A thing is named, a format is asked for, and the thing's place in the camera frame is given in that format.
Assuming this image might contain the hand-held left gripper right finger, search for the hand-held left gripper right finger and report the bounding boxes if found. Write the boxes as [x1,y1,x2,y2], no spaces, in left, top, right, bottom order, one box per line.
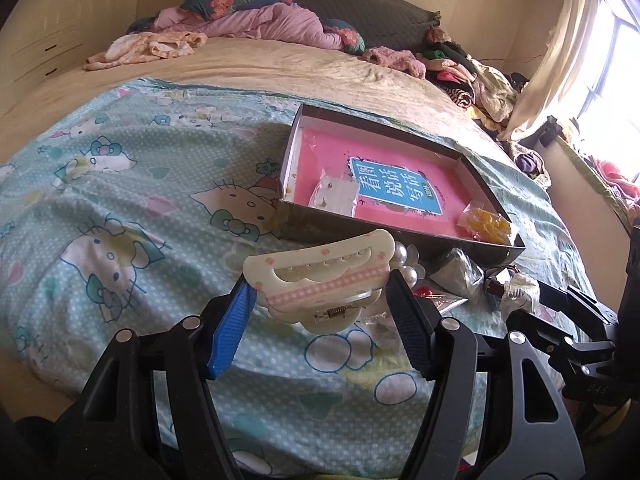
[386,270,582,480]

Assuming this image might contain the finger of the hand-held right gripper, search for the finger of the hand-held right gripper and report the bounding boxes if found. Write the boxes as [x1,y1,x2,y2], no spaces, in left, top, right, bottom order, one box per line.
[506,308,619,377]
[539,281,624,332]

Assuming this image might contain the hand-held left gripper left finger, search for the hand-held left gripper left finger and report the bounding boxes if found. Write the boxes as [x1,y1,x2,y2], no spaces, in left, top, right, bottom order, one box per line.
[65,279,258,480]

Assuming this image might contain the grey plastic packet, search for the grey plastic packet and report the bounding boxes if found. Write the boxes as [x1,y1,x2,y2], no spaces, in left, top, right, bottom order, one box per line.
[430,248,485,298]

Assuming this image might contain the dark brown hair clip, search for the dark brown hair clip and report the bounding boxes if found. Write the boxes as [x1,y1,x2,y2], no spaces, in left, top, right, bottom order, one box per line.
[484,267,518,301]

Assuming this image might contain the white pink-checked hair claw clip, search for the white pink-checked hair claw clip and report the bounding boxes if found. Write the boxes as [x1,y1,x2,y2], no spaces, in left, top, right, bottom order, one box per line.
[242,228,396,333]

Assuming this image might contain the grey cardboard tray box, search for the grey cardboard tray box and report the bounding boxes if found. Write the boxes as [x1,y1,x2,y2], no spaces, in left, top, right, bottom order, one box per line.
[276,103,527,267]

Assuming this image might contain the red accessory in clear bag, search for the red accessory in clear bag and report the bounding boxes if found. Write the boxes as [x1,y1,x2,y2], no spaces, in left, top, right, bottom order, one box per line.
[414,285,468,313]

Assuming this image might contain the white lace hair accessory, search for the white lace hair accessory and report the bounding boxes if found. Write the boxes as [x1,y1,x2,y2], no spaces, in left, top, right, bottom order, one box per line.
[502,272,541,311]

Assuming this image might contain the white pearl hair accessory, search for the white pearl hair accessory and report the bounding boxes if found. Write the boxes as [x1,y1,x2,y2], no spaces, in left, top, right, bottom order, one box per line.
[392,242,426,291]

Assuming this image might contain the clear bag of orange clips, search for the clear bag of orange clips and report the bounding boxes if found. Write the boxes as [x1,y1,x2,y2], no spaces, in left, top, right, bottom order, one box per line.
[457,200,513,243]

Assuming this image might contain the red floral cloth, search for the red floral cloth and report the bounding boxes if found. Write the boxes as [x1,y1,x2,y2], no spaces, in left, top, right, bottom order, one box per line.
[595,160,640,201]

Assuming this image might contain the cartoon cat printed blanket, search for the cartoon cat printed blanket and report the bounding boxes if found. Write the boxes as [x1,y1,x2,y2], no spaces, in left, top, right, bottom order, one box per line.
[0,77,601,480]

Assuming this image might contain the purple cloth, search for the purple cloth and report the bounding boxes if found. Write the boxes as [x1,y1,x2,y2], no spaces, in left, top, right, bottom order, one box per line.
[515,152,546,178]

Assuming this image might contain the white earring card in bag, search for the white earring card in bag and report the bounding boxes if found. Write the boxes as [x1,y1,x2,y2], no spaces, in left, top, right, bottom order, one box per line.
[308,172,361,218]

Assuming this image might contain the pink book with blue label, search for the pink book with blue label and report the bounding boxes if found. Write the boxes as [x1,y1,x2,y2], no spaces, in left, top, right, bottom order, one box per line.
[291,126,493,241]

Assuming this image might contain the window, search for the window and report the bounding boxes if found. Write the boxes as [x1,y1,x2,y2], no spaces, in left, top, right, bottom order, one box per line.
[575,0,640,171]

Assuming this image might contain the cream curtain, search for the cream curtain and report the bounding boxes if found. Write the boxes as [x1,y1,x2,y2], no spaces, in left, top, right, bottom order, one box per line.
[497,0,608,143]

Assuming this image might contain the pile of mixed clothes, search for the pile of mixed clothes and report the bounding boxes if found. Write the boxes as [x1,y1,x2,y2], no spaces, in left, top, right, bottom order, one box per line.
[417,27,531,128]

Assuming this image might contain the beige bed sheet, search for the beige bed sheet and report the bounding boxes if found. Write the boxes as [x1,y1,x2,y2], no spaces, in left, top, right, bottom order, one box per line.
[0,34,516,411]

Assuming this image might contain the pink fluffy garment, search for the pink fluffy garment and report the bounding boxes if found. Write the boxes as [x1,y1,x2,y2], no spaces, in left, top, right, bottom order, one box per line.
[362,46,428,80]

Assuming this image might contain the peach patterned garment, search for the peach patterned garment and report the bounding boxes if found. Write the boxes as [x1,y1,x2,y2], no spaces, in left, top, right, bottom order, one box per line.
[82,31,208,72]

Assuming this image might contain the pink quilt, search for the pink quilt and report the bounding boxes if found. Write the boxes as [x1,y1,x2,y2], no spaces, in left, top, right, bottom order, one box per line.
[152,2,346,51]

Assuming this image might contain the grey padded headboard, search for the grey padded headboard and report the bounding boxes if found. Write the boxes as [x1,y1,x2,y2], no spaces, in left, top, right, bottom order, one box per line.
[190,0,442,41]

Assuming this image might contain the cream wardrobe with drawers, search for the cream wardrobe with drawers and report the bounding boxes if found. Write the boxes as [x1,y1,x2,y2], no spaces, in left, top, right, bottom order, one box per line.
[0,0,196,91]

